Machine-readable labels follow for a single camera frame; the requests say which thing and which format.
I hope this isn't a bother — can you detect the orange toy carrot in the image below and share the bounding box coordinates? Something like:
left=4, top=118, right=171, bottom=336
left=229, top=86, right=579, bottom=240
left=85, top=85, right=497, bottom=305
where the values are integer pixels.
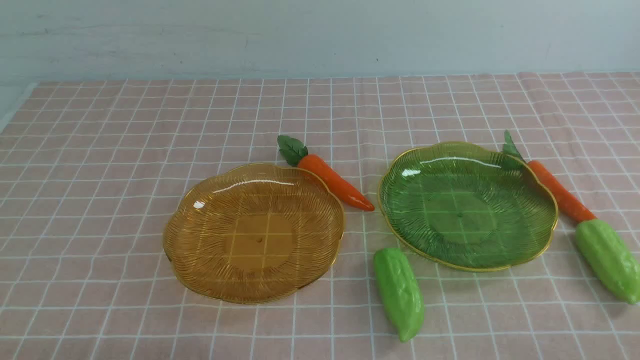
left=502, top=130, right=597, bottom=224
left=277, top=134, right=375, bottom=212

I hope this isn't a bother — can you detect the green toy gourd front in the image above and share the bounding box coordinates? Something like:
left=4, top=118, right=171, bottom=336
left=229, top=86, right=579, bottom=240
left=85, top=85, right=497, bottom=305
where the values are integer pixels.
left=373, top=247, right=425, bottom=343

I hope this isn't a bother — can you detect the green toy gourd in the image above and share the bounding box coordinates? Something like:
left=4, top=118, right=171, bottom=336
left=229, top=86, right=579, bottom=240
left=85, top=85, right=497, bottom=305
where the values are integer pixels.
left=575, top=218, right=640, bottom=305
left=373, top=247, right=425, bottom=343

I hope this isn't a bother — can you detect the amber glass plate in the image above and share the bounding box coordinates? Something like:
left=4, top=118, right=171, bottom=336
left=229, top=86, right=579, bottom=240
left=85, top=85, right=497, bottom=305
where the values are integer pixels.
left=162, top=162, right=346, bottom=305

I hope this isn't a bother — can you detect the green glass plate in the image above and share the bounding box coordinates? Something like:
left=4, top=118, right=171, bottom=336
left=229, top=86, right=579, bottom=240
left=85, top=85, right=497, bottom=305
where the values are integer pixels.
left=377, top=141, right=559, bottom=272

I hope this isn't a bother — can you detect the pink checkered tablecloth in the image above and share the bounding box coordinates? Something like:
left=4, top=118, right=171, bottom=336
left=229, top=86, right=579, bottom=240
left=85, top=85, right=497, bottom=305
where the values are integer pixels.
left=0, top=72, right=639, bottom=360

